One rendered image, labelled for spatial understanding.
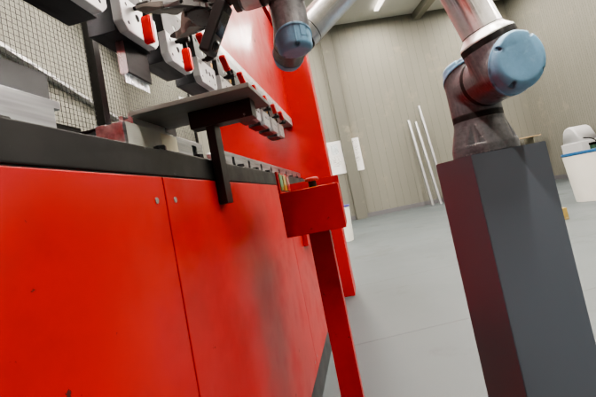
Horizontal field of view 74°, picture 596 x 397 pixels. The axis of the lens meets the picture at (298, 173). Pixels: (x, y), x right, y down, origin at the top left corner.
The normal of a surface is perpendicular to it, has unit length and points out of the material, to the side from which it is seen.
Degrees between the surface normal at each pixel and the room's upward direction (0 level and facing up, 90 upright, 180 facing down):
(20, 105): 90
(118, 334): 90
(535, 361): 90
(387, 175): 90
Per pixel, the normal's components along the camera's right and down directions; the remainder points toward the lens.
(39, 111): 0.97, -0.20
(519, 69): 0.12, 0.03
